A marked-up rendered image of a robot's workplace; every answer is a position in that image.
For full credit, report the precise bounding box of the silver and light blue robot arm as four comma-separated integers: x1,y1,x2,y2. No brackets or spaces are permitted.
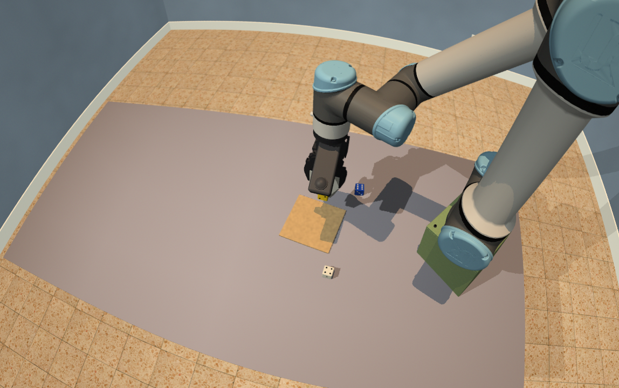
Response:
310,0,619,271

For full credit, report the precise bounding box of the tan mat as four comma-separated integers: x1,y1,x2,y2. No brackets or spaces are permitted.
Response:
279,195,346,253

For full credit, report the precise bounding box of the grey die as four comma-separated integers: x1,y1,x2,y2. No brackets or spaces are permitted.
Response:
322,266,334,279

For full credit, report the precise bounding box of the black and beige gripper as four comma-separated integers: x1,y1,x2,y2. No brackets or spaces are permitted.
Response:
304,130,350,198

